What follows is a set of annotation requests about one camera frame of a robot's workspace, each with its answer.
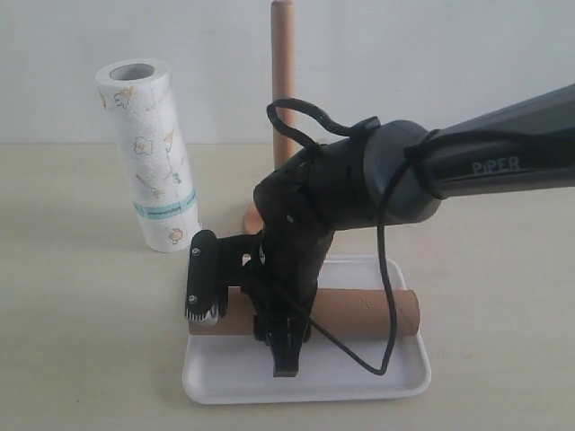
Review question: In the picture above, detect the printed paper towel roll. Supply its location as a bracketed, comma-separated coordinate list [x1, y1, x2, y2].
[95, 58, 201, 252]

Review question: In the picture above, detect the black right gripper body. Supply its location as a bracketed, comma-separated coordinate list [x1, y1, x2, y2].
[217, 233, 314, 346]

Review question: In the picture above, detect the right black cable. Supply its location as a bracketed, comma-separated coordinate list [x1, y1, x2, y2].
[242, 99, 446, 376]

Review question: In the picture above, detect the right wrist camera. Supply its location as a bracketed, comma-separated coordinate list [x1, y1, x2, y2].
[184, 230, 228, 327]

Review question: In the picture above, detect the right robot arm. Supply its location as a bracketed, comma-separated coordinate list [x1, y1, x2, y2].
[218, 86, 574, 377]

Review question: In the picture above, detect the white plastic tray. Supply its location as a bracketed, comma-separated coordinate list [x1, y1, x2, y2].
[181, 255, 431, 405]

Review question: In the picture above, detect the brown cardboard tube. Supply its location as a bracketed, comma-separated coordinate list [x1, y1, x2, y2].
[189, 287, 420, 339]

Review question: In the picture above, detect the wooden paper towel holder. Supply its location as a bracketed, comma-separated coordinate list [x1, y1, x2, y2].
[243, 1, 295, 233]

